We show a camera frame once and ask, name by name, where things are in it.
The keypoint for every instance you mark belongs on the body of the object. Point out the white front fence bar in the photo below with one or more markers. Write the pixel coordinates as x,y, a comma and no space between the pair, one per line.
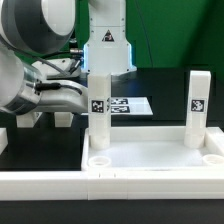
16,186

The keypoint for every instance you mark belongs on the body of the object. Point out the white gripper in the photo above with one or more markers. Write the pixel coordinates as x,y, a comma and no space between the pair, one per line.
71,97

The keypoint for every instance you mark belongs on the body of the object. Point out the white left side block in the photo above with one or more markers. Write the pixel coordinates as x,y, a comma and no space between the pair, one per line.
3,139

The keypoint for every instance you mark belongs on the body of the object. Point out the marker tag base plate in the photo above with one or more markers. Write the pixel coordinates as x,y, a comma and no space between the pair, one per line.
130,106

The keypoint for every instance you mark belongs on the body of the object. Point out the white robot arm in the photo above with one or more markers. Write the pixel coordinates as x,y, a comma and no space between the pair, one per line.
39,27

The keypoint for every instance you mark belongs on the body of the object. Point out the white desk top tray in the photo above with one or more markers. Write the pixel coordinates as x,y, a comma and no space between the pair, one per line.
157,148

